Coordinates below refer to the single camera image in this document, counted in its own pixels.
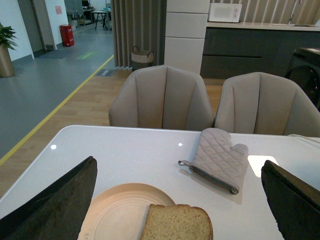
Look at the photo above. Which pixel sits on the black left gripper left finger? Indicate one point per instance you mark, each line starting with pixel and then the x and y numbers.
pixel 57 212

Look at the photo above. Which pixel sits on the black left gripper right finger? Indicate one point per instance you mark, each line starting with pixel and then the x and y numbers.
pixel 294 203

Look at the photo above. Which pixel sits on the slice of brown bread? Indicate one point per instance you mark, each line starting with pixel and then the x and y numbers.
pixel 177 222

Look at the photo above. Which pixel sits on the beige ribbed plate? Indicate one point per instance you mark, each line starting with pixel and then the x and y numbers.
pixel 119 213

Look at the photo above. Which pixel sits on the grey quilted oven mitt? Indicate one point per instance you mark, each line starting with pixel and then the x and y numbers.
pixel 218 160

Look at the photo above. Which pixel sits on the beige chair on right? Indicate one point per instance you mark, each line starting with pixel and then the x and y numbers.
pixel 266 104

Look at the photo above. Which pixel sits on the beige chair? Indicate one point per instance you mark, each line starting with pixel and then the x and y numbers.
pixel 162 97
pixel 266 104

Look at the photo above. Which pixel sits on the black appliance at right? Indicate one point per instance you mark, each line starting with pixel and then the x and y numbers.
pixel 304 69

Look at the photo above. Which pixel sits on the gold plant pot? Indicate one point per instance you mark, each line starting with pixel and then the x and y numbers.
pixel 6 66

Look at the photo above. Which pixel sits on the beige chair on left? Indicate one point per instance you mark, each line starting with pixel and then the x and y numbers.
pixel 162 97

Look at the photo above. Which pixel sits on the dark grey kitchen counter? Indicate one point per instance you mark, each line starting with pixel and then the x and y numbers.
pixel 231 51

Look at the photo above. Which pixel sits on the red box on floor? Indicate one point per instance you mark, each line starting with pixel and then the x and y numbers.
pixel 67 35

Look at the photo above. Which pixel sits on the green potted plant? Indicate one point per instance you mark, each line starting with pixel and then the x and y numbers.
pixel 7 37

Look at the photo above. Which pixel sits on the chrome kitchen faucet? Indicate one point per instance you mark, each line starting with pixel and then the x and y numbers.
pixel 296 2

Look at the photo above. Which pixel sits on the distant black-legged table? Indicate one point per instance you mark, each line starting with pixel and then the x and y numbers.
pixel 105 17

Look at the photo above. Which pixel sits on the white microwave oven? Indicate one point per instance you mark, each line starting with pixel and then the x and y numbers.
pixel 224 12

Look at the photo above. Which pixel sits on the white drawer cabinet column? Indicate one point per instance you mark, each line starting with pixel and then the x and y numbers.
pixel 185 30

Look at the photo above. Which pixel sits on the woven basket with handles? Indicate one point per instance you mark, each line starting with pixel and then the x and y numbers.
pixel 141 58

